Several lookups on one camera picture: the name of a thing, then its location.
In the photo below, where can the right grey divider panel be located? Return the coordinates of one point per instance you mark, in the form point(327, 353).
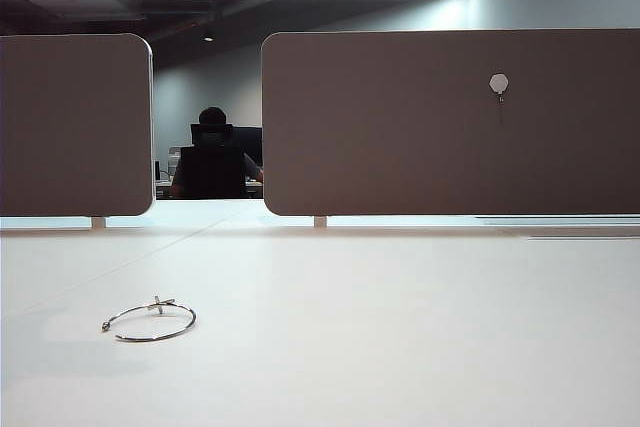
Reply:
point(400, 137)

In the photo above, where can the grey divider panel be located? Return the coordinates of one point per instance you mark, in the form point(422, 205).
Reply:
point(75, 122)
point(400, 137)

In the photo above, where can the left grey divider panel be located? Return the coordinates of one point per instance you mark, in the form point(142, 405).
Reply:
point(75, 122)

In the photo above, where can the white divider support leg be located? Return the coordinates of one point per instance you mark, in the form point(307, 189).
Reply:
point(320, 222)
point(98, 222)

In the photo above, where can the seated person in background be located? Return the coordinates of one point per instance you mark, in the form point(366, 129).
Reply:
point(212, 115)

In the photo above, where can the dark computer monitor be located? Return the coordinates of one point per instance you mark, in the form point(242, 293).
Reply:
point(252, 144)

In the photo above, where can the black office chair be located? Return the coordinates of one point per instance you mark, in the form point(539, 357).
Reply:
point(212, 172)

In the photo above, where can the silver hoop earring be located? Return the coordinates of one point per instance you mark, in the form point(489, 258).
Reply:
point(150, 339)

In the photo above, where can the white hexagonal adhesive hook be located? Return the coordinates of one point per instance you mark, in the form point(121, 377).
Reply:
point(499, 82)

